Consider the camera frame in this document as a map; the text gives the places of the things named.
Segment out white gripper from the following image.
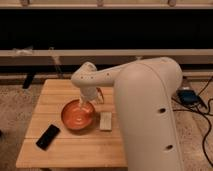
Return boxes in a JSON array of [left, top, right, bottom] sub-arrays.
[[79, 87, 98, 108]]

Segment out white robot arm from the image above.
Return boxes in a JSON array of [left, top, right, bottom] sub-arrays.
[[71, 57, 184, 171]]

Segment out orange bowl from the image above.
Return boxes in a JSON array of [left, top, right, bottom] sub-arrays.
[[61, 100, 96, 131]]

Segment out pale rectangular sponge block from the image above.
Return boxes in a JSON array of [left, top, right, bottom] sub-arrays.
[[100, 112, 112, 131]]

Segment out wooden table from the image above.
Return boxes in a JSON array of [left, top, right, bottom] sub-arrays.
[[16, 79, 127, 168]]

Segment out black smartphone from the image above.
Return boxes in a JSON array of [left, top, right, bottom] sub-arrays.
[[36, 124, 60, 150]]

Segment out blue power box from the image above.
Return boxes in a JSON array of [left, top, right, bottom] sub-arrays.
[[177, 90, 199, 105]]

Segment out black cable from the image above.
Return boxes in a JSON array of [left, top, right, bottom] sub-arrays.
[[171, 75, 213, 168]]

